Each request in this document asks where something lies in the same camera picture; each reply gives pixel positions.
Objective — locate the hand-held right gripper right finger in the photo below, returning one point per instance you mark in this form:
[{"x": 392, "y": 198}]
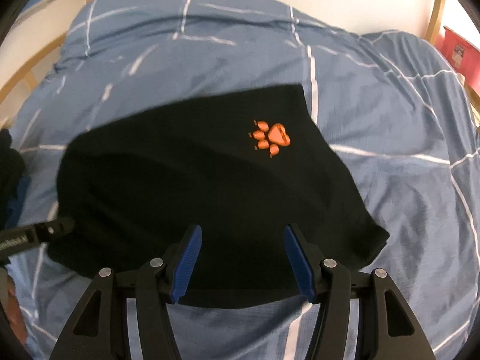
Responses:
[{"x": 300, "y": 266}]

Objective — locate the blue checked duvet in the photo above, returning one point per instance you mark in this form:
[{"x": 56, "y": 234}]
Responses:
[{"x": 375, "y": 101}]

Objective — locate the black pants with orange print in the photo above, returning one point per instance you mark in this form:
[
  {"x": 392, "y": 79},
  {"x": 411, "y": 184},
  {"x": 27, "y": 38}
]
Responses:
[{"x": 168, "y": 180}]

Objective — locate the wooden bed frame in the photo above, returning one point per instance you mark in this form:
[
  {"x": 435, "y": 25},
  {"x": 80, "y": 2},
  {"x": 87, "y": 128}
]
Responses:
[{"x": 437, "y": 11}]

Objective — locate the person's left forearm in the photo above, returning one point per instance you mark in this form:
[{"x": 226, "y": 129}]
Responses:
[{"x": 13, "y": 307}]

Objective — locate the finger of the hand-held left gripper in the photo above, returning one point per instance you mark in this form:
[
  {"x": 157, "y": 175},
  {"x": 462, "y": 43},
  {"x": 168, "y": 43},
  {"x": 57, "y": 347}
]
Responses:
[{"x": 52, "y": 228}]

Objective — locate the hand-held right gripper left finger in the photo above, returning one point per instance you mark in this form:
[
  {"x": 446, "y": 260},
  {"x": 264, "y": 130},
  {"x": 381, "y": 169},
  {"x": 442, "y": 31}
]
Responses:
[{"x": 185, "y": 266}]

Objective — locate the red storage box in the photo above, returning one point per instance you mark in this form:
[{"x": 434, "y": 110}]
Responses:
[{"x": 459, "y": 56}]

